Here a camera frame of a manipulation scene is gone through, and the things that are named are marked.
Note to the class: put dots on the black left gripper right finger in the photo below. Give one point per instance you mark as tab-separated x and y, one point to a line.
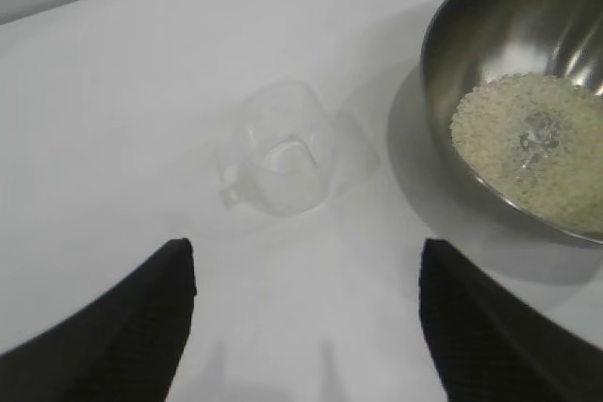
494	350

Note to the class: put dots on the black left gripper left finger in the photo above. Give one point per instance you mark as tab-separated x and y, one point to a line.
94	350

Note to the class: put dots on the white uncooked rice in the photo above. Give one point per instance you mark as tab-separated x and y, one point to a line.
565	176

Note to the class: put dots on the clear plastic measuring cup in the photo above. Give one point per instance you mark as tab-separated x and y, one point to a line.
282	157

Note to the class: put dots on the stainless steel mixing bowl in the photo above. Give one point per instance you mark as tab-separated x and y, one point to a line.
471	35

